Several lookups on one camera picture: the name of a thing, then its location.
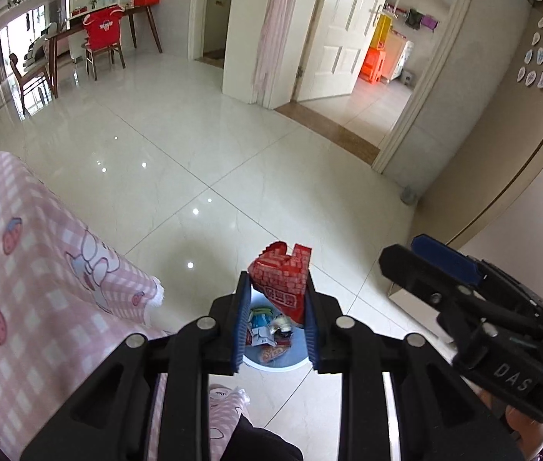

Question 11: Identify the person's right hand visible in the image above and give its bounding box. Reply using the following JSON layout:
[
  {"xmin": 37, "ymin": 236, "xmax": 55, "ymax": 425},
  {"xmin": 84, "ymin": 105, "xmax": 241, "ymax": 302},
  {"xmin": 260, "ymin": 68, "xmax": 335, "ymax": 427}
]
[{"xmin": 506, "ymin": 406, "xmax": 543, "ymax": 458}]

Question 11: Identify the white drawer cabinet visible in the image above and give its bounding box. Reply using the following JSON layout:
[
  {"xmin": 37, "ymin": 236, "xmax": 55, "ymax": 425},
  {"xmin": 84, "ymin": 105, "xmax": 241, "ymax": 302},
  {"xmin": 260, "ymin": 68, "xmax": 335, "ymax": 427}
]
[{"xmin": 389, "ymin": 41, "xmax": 416, "ymax": 82}]

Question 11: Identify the group of white wall decals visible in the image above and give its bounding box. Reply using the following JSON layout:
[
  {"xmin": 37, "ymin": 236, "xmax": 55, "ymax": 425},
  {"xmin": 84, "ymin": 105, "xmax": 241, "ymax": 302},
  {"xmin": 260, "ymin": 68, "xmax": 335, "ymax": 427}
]
[{"xmin": 516, "ymin": 10, "xmax": 543, "ymax": 90}]

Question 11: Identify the person's dark clothing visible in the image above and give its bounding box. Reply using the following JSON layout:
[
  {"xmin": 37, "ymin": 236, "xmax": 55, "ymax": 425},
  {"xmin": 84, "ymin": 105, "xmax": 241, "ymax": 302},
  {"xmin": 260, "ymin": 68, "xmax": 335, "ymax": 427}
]
[{"xmin": 206, "ymin": 413, "xmax": 303, "ymax": 461}]

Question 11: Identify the white round bin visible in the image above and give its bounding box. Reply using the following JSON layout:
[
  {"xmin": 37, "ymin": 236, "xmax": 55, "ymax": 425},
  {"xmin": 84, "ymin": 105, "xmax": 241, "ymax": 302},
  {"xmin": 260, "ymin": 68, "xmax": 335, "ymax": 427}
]
[{"xmin": 242, "ymin": 288, "xmax": 311, "ymax": 371}]

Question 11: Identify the red brick-pattern snack packet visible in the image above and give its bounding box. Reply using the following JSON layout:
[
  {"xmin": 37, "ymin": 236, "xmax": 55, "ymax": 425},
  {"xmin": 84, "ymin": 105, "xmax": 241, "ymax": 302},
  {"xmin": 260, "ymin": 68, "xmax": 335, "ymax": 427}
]
[{"xmin": 249, "ymin": 241, "xmax": 313, "ymax": 327}]

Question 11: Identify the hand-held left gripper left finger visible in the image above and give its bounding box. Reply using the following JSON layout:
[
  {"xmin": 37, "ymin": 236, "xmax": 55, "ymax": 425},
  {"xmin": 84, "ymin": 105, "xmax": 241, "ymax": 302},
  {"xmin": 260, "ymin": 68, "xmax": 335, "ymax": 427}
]
[{"xmin": 22, "ymin": 271, "xmax": 253, "ymax": 461}]

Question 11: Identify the silver grey wrapper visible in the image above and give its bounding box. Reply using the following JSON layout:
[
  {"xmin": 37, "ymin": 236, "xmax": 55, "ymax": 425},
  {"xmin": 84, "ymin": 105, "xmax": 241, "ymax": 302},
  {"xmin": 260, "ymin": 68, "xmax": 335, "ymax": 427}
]
[{"xmin": 272, "ymin": 314, "xmax": 294, "ymax": 339}]

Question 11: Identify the pink lace door curtain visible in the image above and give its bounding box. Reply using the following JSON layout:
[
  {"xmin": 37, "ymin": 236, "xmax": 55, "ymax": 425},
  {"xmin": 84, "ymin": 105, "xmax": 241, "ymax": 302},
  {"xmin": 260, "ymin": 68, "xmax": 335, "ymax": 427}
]
[{"xmin": 253, "ymin": 0, "xmax": 301, "ymax": 109}]

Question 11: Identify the wooden chair with red cover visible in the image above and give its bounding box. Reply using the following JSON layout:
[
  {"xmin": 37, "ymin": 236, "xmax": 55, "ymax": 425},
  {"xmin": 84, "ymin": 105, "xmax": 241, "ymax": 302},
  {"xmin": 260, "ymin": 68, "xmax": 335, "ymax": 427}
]
[{"xmin": 81, "ymin": 38, "xmax": 125, "ymax": 82}]

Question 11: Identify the light grey sofa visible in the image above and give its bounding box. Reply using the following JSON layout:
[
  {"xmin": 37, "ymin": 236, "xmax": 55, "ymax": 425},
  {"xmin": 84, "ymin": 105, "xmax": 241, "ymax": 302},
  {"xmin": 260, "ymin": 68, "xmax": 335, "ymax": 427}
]
[{"xmin": 24, "ymin": 24, "xmax": 61, "ymax": 65}]

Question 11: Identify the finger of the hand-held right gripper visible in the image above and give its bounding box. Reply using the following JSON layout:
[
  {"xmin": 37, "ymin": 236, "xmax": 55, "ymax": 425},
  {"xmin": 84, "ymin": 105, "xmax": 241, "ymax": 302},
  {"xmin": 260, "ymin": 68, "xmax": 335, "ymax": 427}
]
[
  {"xmin": 410, "ymin": 234, "xmax": 543, "ymax": 310},
  {"xmin": 378, "ymin": 244, "xmax": 543, "ymax": 363}
]

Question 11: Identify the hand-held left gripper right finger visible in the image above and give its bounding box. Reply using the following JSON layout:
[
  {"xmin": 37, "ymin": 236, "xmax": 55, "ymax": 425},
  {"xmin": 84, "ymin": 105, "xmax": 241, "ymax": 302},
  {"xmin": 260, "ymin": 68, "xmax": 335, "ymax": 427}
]
[{"xmin": 302, "ymin": 274, "xmax": 524, "ymax": 461}]

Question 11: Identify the wooden chair with grey seat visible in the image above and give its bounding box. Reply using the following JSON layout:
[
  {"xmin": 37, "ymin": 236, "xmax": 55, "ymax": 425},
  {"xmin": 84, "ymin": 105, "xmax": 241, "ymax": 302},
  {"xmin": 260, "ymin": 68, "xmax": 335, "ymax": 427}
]
[{"xmin": 9, "ymin": 53, "xmax": 53, "ymax": 116}]

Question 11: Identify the white panel door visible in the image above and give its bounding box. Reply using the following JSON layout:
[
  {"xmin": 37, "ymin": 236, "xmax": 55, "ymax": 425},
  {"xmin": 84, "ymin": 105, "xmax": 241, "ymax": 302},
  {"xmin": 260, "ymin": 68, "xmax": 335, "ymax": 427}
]
[{"xmin": 295, "ymin": 0, "xmax": 399, "ymax": 104}]

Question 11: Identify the dark wooden dining table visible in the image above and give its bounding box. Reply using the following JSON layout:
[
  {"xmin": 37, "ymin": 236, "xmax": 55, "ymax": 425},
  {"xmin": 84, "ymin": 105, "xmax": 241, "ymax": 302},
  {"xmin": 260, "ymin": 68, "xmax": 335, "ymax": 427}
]
[{"xmin": 45, "ymin": 5, "xmax": 163, "ymax": 99}]

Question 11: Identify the orange plastic stool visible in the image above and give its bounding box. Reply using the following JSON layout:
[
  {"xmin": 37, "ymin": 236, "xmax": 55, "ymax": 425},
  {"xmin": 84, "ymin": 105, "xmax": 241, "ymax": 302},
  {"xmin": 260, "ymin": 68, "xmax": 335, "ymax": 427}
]
[{"xmin": 360, "ymin": 47, "xmax": 387, "ymax": 85}]

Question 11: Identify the red shirt chair cover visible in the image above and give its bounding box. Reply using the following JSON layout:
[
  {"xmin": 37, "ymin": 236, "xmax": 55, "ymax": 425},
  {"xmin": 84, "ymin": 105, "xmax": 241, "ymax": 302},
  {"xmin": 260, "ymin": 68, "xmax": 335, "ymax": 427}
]
[{"xmin": 83, "ymin": 6, "xmax": 124, "ymax": 51}]

